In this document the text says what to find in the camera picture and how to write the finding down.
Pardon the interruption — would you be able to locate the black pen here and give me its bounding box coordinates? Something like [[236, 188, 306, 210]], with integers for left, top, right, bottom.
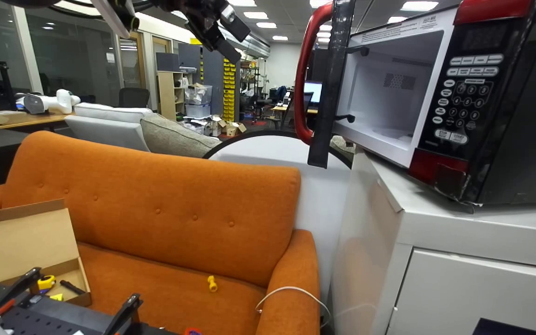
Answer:
[[59, 279, 89, 298]]

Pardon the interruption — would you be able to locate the wooden office desk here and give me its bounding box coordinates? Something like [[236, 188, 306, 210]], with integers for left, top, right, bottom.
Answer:
[[0, 110, 68, 132]]

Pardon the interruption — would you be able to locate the white cabinet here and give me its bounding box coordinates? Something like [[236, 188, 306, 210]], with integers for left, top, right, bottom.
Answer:
[[329, 150, 536, 335]]

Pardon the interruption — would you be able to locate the yellow tape measure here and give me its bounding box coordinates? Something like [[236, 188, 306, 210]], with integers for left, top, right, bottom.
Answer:
[[35, 273, 57, 294]]

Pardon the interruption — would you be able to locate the grey cushion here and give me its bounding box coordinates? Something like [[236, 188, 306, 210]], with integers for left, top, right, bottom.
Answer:
[[137, 111, 223, 160]]

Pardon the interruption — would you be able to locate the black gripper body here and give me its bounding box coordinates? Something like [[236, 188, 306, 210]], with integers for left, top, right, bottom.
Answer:
[[176, 0, 232, 37]]

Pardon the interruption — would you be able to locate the red black microwave body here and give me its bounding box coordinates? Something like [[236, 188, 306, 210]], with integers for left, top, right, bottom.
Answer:
[[331, 0, 536, 212]]

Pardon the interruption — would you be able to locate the white cable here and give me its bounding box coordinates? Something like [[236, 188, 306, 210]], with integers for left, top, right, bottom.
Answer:
[[254, 284, 332, 314]]

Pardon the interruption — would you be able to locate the wooden shelf unit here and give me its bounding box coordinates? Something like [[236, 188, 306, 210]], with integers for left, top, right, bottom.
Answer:
[[154, 69, 189, 121]]

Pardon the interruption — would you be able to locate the orange black bar clamp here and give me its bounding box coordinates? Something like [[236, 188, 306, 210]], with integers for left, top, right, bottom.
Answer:
[[0, 266, 42, 318], [102, 292, 144, 335]]

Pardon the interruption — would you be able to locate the open flat cardboard box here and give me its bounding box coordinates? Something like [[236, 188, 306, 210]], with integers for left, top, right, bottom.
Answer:
[[0, 197, 92, 309]]

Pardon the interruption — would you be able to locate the black work table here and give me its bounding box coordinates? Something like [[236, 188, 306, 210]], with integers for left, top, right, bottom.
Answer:
[[0, 275, 176, 335]]

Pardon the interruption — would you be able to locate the orange fabric sofa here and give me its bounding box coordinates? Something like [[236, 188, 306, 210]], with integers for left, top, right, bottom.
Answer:
[[0, 128, 321, 335]]

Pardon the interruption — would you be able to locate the white upholstered seat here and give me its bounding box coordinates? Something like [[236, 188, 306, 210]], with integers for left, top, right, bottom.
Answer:
[[63, 100, 154, 152]]

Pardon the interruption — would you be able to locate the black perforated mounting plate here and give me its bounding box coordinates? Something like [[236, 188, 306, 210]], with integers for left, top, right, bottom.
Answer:
[[0, 296, 120, 335]]

